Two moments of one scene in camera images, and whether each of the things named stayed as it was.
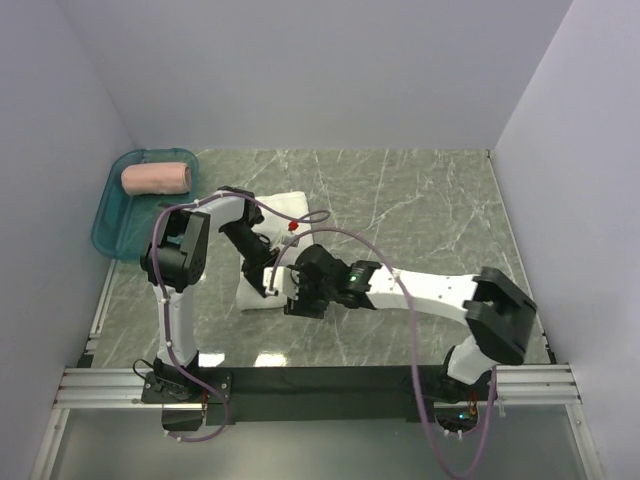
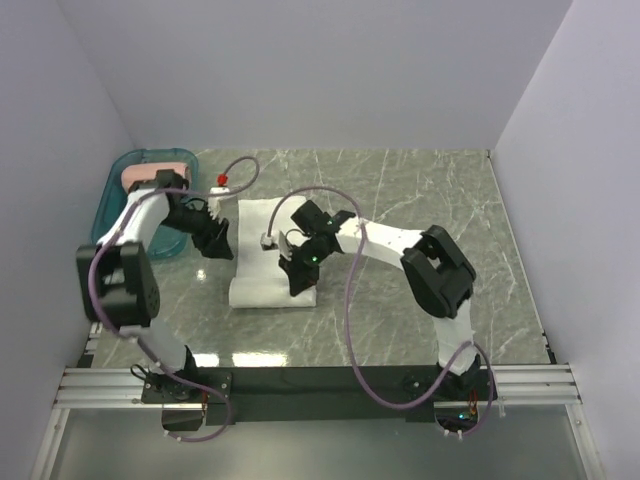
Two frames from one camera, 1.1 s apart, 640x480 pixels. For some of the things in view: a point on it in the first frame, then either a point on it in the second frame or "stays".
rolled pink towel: [156, 178] stays
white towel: [285, 224] stays
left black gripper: [254, 269] → [213, 242]
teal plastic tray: [124, 224] stays
